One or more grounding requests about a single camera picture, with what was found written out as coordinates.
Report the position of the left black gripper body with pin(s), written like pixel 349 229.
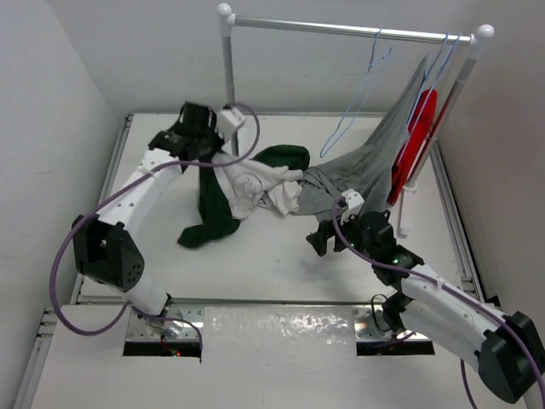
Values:
pixel 211 141

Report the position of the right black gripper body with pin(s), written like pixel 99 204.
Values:
pixel 350 231

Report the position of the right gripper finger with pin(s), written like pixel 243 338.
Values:
pixel 319 239
pixel 343 236

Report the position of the green and white t shirt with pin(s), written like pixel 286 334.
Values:
pixel 228 193

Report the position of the light blue hanger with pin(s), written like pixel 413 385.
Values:
pixel 361 94

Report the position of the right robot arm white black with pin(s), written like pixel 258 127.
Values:
pixel 504 349

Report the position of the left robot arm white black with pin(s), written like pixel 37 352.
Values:
pixel 104 243

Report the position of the grey t shirt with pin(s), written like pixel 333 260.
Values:
pixel 366 169

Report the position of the red t shirt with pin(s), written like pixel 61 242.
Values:
pixel 419 126

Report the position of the blue hanger with grey shirt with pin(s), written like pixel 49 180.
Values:
pixel 426 76

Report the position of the blue hanger with red shirt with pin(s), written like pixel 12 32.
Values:
pixel 436 75

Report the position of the white metal clothes rack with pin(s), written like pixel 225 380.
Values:
pixel 476 42

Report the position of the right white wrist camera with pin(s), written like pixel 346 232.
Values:
pixel 352 205

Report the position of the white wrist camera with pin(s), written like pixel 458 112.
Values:
pixel 229 120
pixel 352 205

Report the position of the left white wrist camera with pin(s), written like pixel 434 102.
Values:
pixel 229 120

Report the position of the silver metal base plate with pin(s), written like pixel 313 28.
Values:
pixel 359 321

